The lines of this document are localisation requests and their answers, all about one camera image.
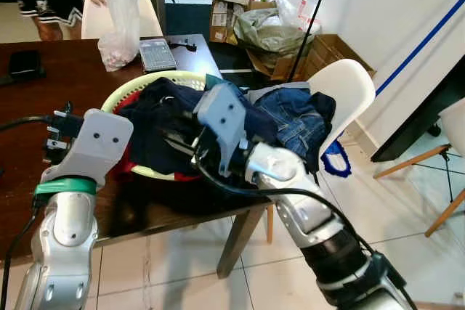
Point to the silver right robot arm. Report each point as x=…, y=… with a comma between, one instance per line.
x=312, y=215

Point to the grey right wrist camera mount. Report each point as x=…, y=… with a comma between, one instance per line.
x=221, y=117

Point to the dark wooden table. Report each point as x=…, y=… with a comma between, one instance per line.
x=73, y=78

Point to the grey calculator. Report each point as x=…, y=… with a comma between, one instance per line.
x=158, y=54

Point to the teal garment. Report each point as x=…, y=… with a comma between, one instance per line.
x=218, y=81

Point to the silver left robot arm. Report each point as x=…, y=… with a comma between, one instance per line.
x=69, y=230

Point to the thin black rod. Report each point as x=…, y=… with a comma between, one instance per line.
x=314, y=23

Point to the pale yellow laundry basket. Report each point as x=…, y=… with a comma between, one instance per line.
x=145, y=81

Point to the open brown cardboard box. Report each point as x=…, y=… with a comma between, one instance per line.
x=327, y=49

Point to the navy knit garment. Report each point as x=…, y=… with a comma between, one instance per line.
x=156, y=117

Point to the black wallet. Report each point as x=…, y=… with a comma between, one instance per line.
x=25, y=65

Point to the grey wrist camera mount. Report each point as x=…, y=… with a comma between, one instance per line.
x=221, y=117
x=98, y=143

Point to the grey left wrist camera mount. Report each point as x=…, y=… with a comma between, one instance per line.
x=98, y=143

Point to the clear plastic bag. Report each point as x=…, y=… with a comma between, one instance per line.
x=120, y=19

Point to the black flat panel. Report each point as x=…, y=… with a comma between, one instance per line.
x=421, y=114

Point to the olive plastic bag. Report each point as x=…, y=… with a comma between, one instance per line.
x=269, y=34

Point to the red garment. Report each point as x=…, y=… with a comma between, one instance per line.
x=122, y=163

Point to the blue jeans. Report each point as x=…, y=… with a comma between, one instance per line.
x=294, y=117

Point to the white chair wooden legs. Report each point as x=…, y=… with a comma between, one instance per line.
x=149, y=19
x=454, y=117
x=349, y=88

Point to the cardboard box with packets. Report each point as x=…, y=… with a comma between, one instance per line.
x=221, y=19

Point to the white bag red print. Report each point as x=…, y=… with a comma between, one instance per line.
x=294, y=9

